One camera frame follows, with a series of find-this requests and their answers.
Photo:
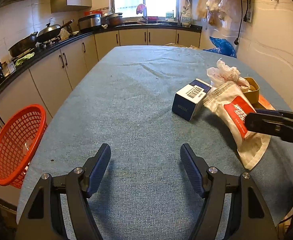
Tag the white bag with red label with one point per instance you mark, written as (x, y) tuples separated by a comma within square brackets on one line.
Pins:
[(229, 103)]

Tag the blue plastic bag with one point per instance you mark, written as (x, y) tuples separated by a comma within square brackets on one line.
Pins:
[(222, 46)]

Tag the beige lower kitchen cabinets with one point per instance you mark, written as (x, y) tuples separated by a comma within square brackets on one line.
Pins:
[(74, 62)]

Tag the blue table cloth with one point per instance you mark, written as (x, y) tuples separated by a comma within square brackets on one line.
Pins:
[(162, 205)]

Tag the steel rice cooker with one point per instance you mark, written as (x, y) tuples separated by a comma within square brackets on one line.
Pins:
[(89, 22)]

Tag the dark cooking pot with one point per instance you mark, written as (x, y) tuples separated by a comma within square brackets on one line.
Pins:
[(112, 19)]

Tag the crumpled white plastic bag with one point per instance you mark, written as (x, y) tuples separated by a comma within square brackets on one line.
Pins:
[(223, 73)]

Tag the brown paper cup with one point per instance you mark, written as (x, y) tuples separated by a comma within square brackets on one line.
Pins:
[(254, 91)]

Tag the hanging plastic bags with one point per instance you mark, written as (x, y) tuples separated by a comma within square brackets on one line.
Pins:
[(215, 12)]

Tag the red plastic mesh basket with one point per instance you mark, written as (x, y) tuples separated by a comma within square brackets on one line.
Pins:
[(19, 140)]

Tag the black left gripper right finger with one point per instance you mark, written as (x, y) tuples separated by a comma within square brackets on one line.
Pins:
[(249, 216)]

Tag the black frying pan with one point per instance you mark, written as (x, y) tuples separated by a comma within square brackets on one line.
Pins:
[(25, 44)]

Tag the blue white small box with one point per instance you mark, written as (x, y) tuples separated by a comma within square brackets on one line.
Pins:
[(189, 100)]

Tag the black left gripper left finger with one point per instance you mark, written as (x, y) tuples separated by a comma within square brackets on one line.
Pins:
[(42, 217)]

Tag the black wok with lid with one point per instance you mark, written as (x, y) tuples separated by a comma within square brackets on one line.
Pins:
[(53, 30)]

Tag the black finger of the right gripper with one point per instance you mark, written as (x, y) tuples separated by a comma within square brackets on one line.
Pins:
[(271, 122)]

